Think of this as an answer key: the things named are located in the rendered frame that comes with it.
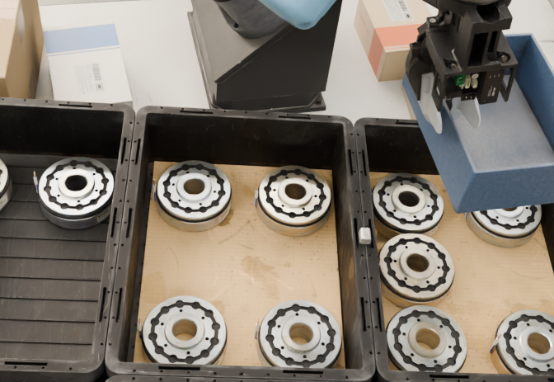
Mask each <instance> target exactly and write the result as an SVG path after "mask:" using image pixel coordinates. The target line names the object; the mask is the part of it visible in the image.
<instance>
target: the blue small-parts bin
mask: <svg viewBox="0 0 554 382"><path fill-rule="evenodd" d="M505 38H506V39H507V41H508V44H509V47H510V48H511V50H512V52H513V54H514V57H515V58H516V60H517V62H518V67H517V70H516V73H515V76H514V81H513V85H512V88H511V91H510V94H509V100H508V101H506V102H505V101H504V99H503V97H502V96H501V93H500V92H499V95H498V98H497V102H494V103H488V104H483V105H479V103H478V106H479V111H480V115H481V122H480V125H479V126H478V127H477V128H473V127H472V125H471V124H470V123H469V121H468V120H467V118H466V117H465V116H464V114H463V113H462V114H461V115H460V116H459V117H458V118H457V119H456V120H454V119H453V117H452V115H451V113H450V110H449V108H448V106H447V104H446V98H445V99H443V104H442V108H441V112H440V115H441V120H442V132H441V134H438V133H437V132H436V131H435V129H434V127H433V126H432V125H431V124H430V123H429V122H428V121H427V120H426V118H425V117H424V115H423V113H422V110H421V109H420V105H419V103H418V101H417V99H416V95H415V93H414V91H413V89H412V87H411V84H410V82H409V80H408V77H407V76H406V73H405V75H404V78H403V80H402V86H403V87H404V90H405V92H406V95H407V97H408V100H409V102H410V104H411V107H412V110H413V111H414V114H415V117H416V119H417V121H418V124H419V126H420V129H421V131H422V134H423V135H424V137H425V141H426V143H427V145H428V147H429V150H430V153H431V155H432V157H433V160H434V163H435V165H436V167H437V169H438V171H439V175H440V177H441V179H442V181H443V184H444V187H445V189H446V191H447V193H448V197H449V199H450V200H451V203H452V205H453V208H454V210H455V212H456V213H458V214H459V213H467V212H475V211H483V210H497V209H504V208H512V207H520V206H527V205H542V204H550V203H554V70H553V68H552V66H551V65H550V63H549V61H548V59H547V57H546V55H545V54H544V53H543V51H542V48H541V47H540V45H539V43H538V42H537V40H536V38H535V37H534V35H533V33H520V34H507V35H505Z"/></svg>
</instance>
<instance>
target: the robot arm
mask: <svg viewBox="0 0 554 382"><path fill-rule="evenodd" d="M335 1H336V0H214V2H215V3H216V5H217V7H218V9H219V11H220V12H221V13H222V15H223V17H224V19H225V20H226V22H227V23H228V25H229V26H230V27H231V28H232V29H233V30H234V31H236V33H238V34H239V35H241V36H242V37H245V38H247V39H257V38H261V37H263V36H266V35H268V34H270V33H272V32H273V31H275V30H277V29H278V28H279V27H281V26H282V25H283V24H284V23H285V22H288V23H289V24H291V25H293V26H295V27H297V28H298V29H303V30H306V29H309V28H311V27H313V26H315V25H316V24H317V22H318V21H319V20H320V18H321V17H323V16H324V15H325V14H326V12H327V11H328V10H329V9H330V7H331V6H332V5H333V4H334V2H335ZM422 1H424V2H426V3H428V4H429V5H431V6H432V7H435V8H437V9H438V15H437V16H434V17H427V18H426V22H425V23H424V24H423V25H421V26H419V27H418V28H417V30H418V33H419V35H418V36H417V38H416V42H413V43H410V44H409V46H410V50H409V53H408V55H407V57H406V64H405V69H406V76H407V77H408V80H409V82H410V84H411V87H412V89H413V91H414V93H415V97H416V99H417V101H418V103H419V105H420V109H421V110H422V113H423V115H424V117H425V118H426V120H427V121H428V122H429V123H430V124H431V125H432V126H433V127H434V129H435V131H436V132H437V133H438V134H441V132H442V120H441V115H440V112H441V108H442V104H443V99H445V98H446V104H447V106H448V108H449V110H450V113H451V115H452V117H453V119H454V120H456V119H457V118H458V117H459V116H460V115H461V114H462V113H463V114H464V116H465V117H466V118H467V120H468V121H469V123H470V124H471V125H472V127H473V128H477V127H478V126H479V125H480V122H481V115H480V111H479V106H478V103H479V105H483V104H488V103H494V102H497V98H498V95H499V92H500V93H501V96H502V97H503V99H504V101H505V102H506V101H508V100H509V94H510V91H511V88H512V85H513V81H514V76H515V73H516V70H517V67H518V62H517V60H516V58H515V57H514V54H513V52H512V50H511V48H510V47H509V44H508V41H507V39H506V38H505V35H504V33H503V30H509V29H510V27H511V23H512V20H513V17H512V15H511V13H510V11H509V9H508V6H509V5H510V4H511V1H512V0H422ZM507 68H509V70H510V72H511V73H510V76H509V81H508V85H507V87H506V85H505V82H504V80H503V78H504V75H505V70H506V69H507Z"/></svg>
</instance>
